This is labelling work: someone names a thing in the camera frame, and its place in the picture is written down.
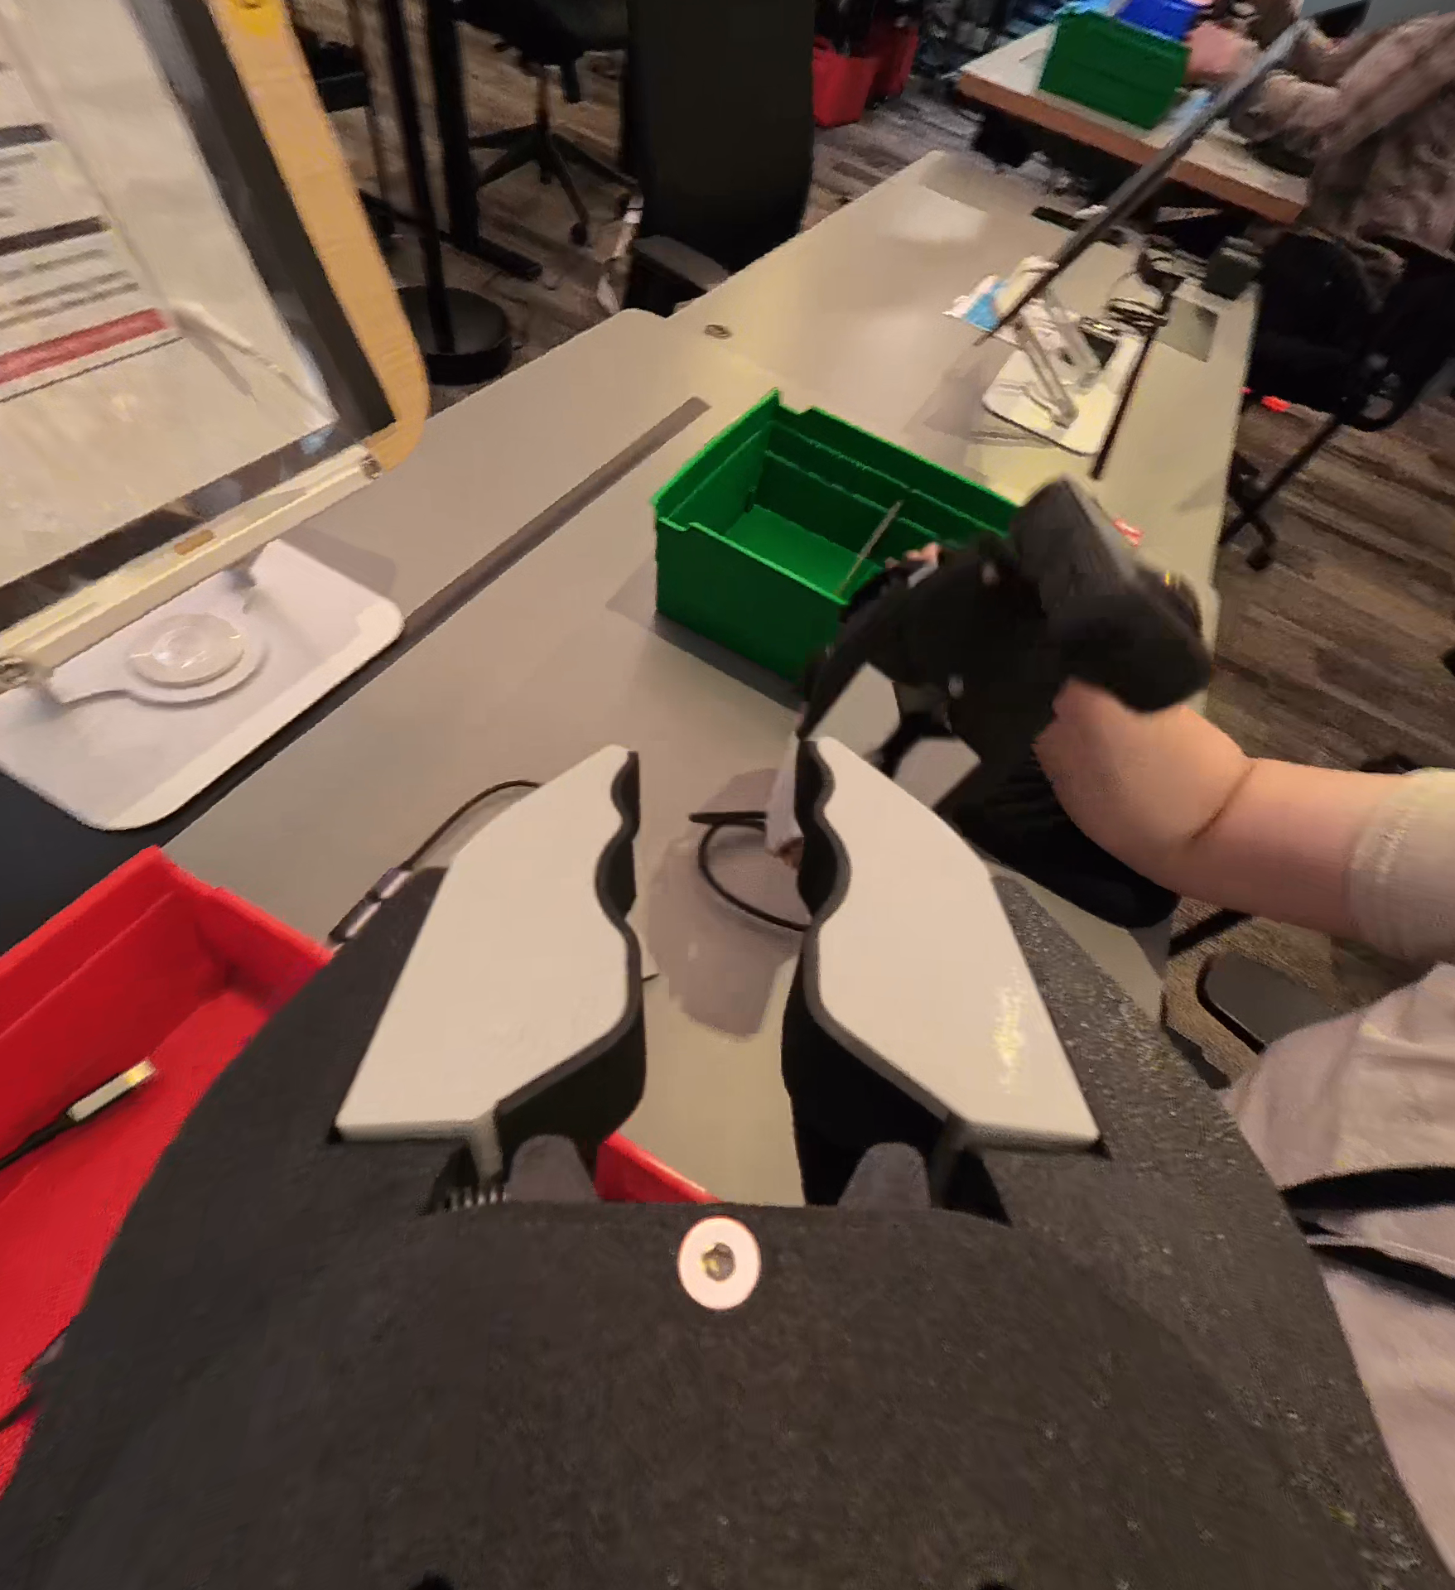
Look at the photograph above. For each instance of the thin metal rod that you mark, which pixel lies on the thin metal rod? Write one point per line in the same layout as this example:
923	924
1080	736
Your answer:
871	554

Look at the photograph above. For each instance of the black pole with round base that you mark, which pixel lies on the black pole with round base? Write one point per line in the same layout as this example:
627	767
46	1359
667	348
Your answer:
460	330

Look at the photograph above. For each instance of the small black box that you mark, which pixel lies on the small black box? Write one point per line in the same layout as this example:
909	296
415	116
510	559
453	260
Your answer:
1234	268

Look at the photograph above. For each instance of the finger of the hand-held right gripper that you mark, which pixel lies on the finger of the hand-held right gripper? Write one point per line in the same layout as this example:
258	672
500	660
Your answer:
788	796

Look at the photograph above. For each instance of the red plastic bin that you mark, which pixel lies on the red plastic bin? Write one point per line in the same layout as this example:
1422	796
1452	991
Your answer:
58	994

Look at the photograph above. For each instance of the green plastic bin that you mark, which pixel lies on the green plastic bin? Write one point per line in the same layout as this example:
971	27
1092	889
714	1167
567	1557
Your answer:
727	584
1107	69

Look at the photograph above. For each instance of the dark tablet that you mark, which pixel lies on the dark tablet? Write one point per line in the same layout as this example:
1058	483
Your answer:
1162	163

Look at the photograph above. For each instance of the dark brown stick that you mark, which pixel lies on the dark brown stick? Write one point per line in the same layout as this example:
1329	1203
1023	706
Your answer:
1118	417

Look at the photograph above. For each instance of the person's right forearm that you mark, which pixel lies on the person's right forearm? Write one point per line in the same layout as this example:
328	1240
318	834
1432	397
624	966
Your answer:
1175	807

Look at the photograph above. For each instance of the black high-back chair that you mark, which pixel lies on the black high-back chair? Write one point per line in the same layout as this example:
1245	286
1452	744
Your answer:
716	124

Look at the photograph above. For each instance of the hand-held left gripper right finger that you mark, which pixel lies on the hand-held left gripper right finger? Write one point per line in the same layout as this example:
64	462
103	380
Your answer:
926	969

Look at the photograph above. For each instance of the black chair armrest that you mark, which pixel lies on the black chair armrest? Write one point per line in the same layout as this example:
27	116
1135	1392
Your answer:
1262	1001

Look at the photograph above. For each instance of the white tablet stand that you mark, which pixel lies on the white tablet stand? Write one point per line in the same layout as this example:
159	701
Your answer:
1056	385
243	696

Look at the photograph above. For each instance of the blue and white packet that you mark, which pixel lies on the blue and white packet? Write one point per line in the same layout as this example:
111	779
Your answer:
983	301

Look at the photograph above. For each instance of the dark grey usb hub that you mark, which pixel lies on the dark grey usb hub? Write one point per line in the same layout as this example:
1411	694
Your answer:
367	914

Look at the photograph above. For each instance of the wooden table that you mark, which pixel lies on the wooden table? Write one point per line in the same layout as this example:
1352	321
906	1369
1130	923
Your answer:
1175	156

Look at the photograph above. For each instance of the tablet with instruction sheet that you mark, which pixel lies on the tablet with instruction sheet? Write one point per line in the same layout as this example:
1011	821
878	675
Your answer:
119	311

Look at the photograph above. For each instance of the red floor bin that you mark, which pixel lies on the red floor bin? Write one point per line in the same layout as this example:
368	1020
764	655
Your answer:
896	56
846	88

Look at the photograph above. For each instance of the blue plastic bin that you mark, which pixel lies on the blue plastic bin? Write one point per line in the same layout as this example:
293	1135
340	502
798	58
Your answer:
1157	12

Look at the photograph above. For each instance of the black office chair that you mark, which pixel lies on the black office chair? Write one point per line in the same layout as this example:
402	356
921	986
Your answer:
1349	336
547	113

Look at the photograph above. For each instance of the person's beige clothing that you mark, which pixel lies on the person's beige clothing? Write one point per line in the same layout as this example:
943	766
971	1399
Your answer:
1424	1118

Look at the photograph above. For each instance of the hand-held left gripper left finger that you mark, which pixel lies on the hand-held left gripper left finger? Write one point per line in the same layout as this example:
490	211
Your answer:
504	969

